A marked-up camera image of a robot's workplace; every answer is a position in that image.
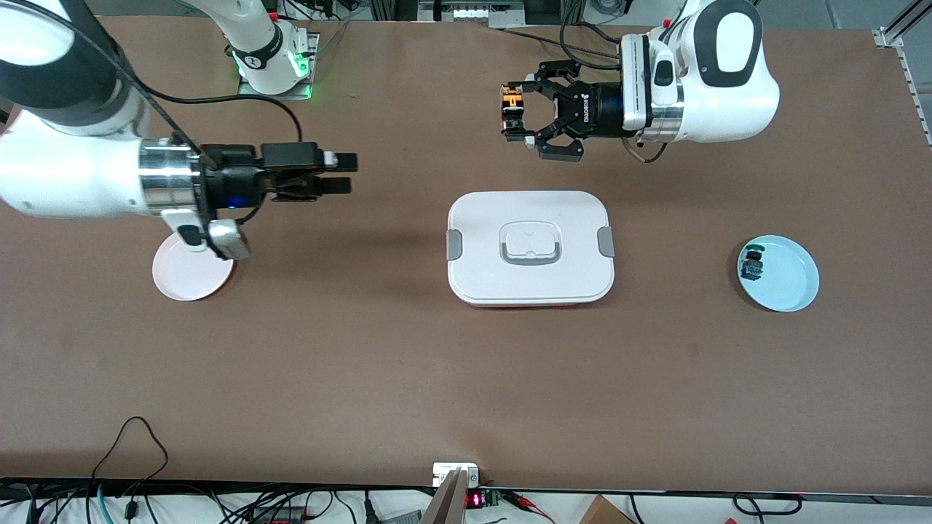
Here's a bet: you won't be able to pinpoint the orange push button switch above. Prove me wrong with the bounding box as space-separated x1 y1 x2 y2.
499 84 528 143

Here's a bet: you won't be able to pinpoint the grey device with lights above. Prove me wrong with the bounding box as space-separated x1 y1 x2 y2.
419 0 526 28

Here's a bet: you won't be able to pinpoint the pink round plate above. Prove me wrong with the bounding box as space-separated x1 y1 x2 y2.
151 233 236 302

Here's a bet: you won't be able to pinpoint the white lunch box lid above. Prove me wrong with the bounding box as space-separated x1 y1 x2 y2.
446 191 616 307

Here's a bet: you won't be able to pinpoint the light blue round plate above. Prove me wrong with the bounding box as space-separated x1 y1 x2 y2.
737 234 821 313

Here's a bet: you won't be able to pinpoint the perforated aluminium strip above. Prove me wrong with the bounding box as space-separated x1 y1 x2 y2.
897 44 932 150

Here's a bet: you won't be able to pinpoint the black power strip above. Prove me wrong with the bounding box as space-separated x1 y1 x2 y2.
248 506 310 524

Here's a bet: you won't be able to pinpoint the brown cardboard box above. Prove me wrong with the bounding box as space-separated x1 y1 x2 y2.
579 495 636 524

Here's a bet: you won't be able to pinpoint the black cable to arm base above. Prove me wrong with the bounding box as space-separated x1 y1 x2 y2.
501 26 623 70

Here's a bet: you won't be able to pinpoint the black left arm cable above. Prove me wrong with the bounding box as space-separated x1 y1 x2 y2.
559 0 667 164

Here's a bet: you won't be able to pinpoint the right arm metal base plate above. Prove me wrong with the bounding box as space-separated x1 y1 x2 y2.
237 33 321 100

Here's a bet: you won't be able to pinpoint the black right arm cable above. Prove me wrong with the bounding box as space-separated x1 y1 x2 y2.
18 0 303 157

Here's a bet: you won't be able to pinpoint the thin black looped cable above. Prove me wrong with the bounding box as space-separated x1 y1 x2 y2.
91 416 170 483

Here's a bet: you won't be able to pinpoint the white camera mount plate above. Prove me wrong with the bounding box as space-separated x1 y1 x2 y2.
433 463 481 487

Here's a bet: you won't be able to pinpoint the aluminium frame extrusion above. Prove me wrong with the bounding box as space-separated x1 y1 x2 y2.
872 0 932 49

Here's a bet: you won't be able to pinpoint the aluminium camera mount profile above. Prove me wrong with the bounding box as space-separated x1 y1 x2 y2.
421 468 469 524

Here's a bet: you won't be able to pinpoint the teal cable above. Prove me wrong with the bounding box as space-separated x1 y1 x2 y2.
86 482 111 524

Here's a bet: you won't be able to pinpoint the red clip lead wires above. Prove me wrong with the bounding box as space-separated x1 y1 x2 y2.
502 491 556 523

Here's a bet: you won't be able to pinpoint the black coiled floor cable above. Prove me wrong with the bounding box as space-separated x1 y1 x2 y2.
732 493 803 516

